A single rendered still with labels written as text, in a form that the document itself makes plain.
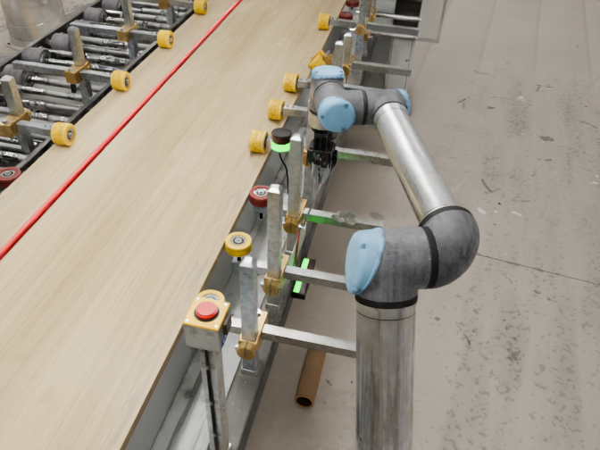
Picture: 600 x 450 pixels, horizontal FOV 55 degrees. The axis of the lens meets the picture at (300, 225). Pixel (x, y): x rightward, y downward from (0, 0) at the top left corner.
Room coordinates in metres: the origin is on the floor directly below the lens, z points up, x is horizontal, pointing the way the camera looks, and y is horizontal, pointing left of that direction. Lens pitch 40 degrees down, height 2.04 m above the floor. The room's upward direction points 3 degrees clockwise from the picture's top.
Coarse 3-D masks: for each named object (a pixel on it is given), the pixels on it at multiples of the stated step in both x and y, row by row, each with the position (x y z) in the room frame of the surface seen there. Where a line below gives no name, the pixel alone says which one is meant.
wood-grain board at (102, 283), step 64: (256, 0) 3.40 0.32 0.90; (320, 0) 3.46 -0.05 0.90; (192, 64) 2.49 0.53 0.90; (256, 64) 2.52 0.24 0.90; (128, 128) 1.90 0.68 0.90; (192, 128) 1.92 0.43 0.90; (256, 128) 1.95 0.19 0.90; (64, 192) 1.48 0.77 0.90; (128, 192) 1.49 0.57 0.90; (192, 192) 1.51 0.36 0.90; (64, 256) 1.18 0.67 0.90; (128, 256) 1.19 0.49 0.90; (192, 256) 1.20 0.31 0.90; (0, 320) 0.94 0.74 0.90; (64, 320) 0.95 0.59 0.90; (128, 320) 0.96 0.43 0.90; (0, 384) 0.75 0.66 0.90; (64, 384) 0.76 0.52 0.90; (128, 384) 0.77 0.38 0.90; (0, 448) 0.60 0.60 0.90; (64, 448) 0.60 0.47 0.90
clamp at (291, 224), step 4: (304, 200) 1.54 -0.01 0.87; (304, 204) 1.51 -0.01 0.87; (300, 208) 1.49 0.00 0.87; (300, 212) 1.47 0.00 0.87; (300, 216) 1.45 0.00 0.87; (288, 220) 1.43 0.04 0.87; (292, 220) 1.43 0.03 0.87; (296, 220) 1.43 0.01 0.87; (300, 220) 1.45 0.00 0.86; (284, 224) 1.42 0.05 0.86; (288, 224) 1.42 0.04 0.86; (292, 224) 1.42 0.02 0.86; (296, 224) 1.42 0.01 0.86; (284, 228) 1.42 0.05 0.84; (288, 228) 1.42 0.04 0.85; (292, 228) 1.42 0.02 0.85; (296, 228) 1.41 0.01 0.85; (288, 232) 1.42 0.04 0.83; (292, 232) 1.42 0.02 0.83
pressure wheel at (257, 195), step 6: (258, 186) 1.56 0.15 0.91; (264, 186) 1.56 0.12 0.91; (252, 192) 1.52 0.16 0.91; (258, 192) 1.52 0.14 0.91; (264, 192) 1.53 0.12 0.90; (252, 198) 1.50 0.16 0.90; (258, 198) 1.49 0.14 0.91; (264, 198) 1.49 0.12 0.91; (258, 204) 1.49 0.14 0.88; (264, 204) 1.49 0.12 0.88
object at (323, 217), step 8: (256, 208) 1.51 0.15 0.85; (264, 208) 1.50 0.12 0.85; (304, 208) 1.51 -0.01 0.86; (304, 216) 1.48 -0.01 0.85; (312, 216) 1.48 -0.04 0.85; (320, 216) 1.47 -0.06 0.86; (328, 216) 1.47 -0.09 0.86; (336, 224) 1.46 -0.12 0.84; (344, 224) 1.46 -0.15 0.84; (360, 224) 1.45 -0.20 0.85; (368, 224) 1.44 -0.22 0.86; (376, 224) 1.44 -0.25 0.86
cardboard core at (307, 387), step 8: (312, 352) 1.52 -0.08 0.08; (320, 352) 1.53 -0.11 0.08; (312, 360) 1.48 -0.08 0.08; (320, 360) 1.49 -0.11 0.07; (304, 368) 1.45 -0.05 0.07; (312, 368) 1.44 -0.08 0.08; (320, 368) 1.45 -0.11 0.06; (304, 376) 1.40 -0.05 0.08; (312, 376) 1.40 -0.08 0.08; (320, 376) 1.42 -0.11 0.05; (304, 384) 1.36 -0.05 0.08; (312, 384) 1.37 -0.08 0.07; (296, 392) 1.34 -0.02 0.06; (304, 392) 1.32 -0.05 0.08; (312, 392) 1.33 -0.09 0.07; (296, 400) 1.32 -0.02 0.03; (304, 400) 1.33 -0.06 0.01; (312, 400) 1.30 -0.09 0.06
